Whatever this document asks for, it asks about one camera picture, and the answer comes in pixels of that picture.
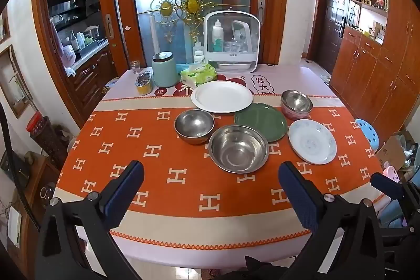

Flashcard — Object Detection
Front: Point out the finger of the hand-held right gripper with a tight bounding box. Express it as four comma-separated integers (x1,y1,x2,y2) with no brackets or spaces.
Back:
381,228,420,271
371,172,420,230

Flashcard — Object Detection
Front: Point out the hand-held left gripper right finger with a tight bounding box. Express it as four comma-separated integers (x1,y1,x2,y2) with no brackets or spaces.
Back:
278,161,394,280

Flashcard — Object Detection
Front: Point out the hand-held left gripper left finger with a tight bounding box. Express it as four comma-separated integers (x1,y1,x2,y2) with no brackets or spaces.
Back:
34,160,145,280

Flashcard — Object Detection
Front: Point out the green round plate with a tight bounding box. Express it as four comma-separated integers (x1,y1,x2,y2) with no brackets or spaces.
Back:
234,102,287,142

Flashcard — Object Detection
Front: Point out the small steel bowl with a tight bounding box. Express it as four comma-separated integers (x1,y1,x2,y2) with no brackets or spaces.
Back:
174,109,215,145

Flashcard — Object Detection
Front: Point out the cardboard box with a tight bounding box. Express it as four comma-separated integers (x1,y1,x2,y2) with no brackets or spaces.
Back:
376,131,417,171

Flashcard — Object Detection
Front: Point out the orange patterned blanket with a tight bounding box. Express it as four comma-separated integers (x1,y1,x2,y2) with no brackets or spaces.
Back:
54,96,391,249

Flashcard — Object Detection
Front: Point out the blue plastic stool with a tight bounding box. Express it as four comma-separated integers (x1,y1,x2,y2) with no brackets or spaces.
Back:
355,119,379,151

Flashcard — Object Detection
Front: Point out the white floral plate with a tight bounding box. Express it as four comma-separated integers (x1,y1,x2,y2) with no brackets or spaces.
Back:
288,119,337,165

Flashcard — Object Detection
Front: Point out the large steel bowl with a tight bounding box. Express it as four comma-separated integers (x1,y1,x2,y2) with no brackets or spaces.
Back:
208,125,270,174

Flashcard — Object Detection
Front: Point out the pink steel-lined bowl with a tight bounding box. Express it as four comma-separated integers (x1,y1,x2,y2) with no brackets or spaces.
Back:
280,90,313,121

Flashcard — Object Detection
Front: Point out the wooden side table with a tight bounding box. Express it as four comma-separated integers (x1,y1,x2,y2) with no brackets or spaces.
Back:
0,155,63,267

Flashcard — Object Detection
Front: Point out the yellow tin can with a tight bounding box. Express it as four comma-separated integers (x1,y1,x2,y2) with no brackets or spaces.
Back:
135,72,153,96

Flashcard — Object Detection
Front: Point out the wooden shelf cabinet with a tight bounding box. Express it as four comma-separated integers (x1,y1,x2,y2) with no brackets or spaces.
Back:
330,0,420,149

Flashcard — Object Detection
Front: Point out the mint green canister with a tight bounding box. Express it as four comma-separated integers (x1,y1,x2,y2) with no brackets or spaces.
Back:
151,51,180,88

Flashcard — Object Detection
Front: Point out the white round plate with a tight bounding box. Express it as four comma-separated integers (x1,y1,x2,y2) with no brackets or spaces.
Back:
191,81,254,113

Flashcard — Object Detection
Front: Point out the green tissue pack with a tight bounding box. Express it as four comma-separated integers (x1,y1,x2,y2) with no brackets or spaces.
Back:
180,64,218,88

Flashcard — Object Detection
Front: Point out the white bottle storage box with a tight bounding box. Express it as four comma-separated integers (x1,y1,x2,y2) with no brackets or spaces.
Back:
203,11,261,73

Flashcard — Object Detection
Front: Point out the dark entrance door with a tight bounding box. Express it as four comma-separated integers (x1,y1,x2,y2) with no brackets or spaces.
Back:
308,0,353,71

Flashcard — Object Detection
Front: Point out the white bottle with teal label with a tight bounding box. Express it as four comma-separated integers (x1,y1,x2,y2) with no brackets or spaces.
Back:
212,19,224,51

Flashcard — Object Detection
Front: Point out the gold door ornament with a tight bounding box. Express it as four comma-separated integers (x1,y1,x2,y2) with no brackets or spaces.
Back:
137,0,227,44

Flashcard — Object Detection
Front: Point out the black cable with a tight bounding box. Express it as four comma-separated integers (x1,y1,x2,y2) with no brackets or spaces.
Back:
0,103,33,218

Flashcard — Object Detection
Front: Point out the large wooden picture frame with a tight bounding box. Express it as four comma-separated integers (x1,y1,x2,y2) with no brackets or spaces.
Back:
0,45,33,118

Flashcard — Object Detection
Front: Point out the small wooden picture frame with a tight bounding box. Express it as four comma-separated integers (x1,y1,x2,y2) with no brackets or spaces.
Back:
0,14,10,44

